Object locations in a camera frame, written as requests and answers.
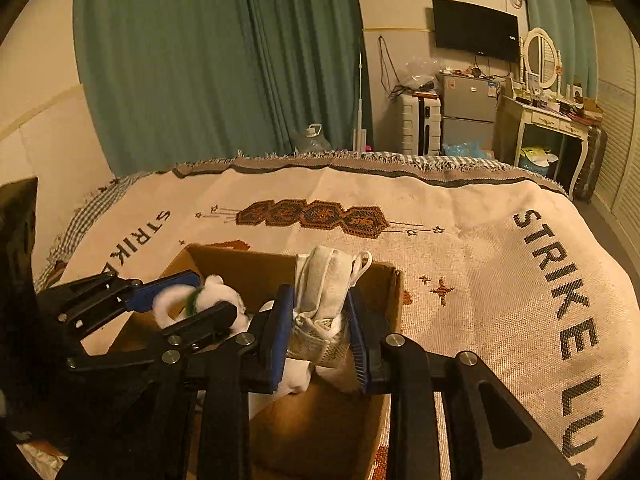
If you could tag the white dressing table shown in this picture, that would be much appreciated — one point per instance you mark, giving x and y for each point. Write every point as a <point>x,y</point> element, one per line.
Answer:
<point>540,120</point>

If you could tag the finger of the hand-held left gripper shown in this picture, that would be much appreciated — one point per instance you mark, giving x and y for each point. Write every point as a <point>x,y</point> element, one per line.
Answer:
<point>165,291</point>
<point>200,324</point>

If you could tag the cream printed blanket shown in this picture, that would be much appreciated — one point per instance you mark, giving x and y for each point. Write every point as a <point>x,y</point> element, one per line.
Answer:
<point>500,285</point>

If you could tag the white louvered wardrobe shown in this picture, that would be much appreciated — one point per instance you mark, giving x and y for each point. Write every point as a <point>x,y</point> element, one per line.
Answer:
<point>620,135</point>

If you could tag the blue plastic bag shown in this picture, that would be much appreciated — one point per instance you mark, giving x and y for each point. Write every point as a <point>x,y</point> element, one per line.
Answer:
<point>465,150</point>

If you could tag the white cloth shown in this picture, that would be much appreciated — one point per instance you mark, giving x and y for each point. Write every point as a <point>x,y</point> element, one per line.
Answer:
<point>296,381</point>

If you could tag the oval white-framed mirror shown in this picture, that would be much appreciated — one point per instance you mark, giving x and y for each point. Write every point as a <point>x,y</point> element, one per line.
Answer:
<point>539,57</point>

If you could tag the brown cardboard box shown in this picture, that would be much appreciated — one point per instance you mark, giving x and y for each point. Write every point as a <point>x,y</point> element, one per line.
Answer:
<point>320,430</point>

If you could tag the white suitcase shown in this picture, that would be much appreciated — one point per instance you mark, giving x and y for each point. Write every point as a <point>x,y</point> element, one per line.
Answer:
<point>412,125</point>

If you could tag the wide green curtain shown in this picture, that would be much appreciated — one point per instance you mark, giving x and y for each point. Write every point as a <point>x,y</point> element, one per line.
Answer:
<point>200,60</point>

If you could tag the black wall television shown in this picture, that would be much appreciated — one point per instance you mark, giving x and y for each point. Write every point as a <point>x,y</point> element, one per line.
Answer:
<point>475,30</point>

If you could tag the narrow green curtain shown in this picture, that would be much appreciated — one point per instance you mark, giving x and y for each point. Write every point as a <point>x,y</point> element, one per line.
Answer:
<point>555,5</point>

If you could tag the grey mini fridge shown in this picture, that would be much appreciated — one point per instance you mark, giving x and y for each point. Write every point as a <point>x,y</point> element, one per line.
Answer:
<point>467,110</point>

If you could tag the white plush toy green collar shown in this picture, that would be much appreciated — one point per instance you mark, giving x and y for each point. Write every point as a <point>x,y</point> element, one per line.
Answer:
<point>220,296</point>

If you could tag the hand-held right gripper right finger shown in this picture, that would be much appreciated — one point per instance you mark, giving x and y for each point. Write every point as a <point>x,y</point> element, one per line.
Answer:
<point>358,347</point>

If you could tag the yellow basin with white bag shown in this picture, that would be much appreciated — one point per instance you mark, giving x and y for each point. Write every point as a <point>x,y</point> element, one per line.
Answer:
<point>536,157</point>

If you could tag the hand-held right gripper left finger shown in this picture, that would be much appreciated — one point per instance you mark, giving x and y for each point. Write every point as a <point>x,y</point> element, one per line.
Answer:
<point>278,340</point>

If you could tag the white standing pole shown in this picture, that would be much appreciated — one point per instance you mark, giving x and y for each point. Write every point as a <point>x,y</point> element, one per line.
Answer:
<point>360,110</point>

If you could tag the clear water jug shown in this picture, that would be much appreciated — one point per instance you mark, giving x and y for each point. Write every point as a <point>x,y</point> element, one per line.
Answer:
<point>311,141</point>

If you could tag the clear plastic bag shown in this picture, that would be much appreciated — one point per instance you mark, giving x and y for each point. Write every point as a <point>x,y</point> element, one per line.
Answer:
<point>419,72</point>

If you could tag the white fabric pouch with loop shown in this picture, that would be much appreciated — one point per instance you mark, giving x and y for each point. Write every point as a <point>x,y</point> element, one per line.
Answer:
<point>325,285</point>

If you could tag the brown suitcase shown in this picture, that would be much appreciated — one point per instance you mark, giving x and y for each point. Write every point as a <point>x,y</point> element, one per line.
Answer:
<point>592,160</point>

